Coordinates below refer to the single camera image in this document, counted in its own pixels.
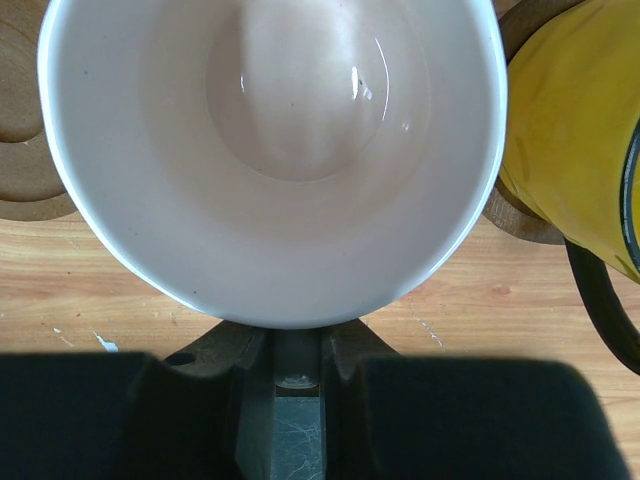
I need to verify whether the brown wooden coaster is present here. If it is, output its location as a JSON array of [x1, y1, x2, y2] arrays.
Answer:
[[483, 0, 581, 245], [1, 1, 76, 221]]

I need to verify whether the yellow glass mug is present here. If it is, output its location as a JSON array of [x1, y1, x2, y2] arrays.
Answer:
[[499, 1, 639, 371]]

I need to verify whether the pink ceramic mug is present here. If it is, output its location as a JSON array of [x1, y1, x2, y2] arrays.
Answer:
[[36, 0, 509, 391]]

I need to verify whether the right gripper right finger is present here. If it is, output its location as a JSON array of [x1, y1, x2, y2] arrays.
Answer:
[[320, 320, 631, 479]]

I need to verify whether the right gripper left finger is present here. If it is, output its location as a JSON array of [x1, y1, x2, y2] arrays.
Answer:
[[1, 322, 275, 479]]

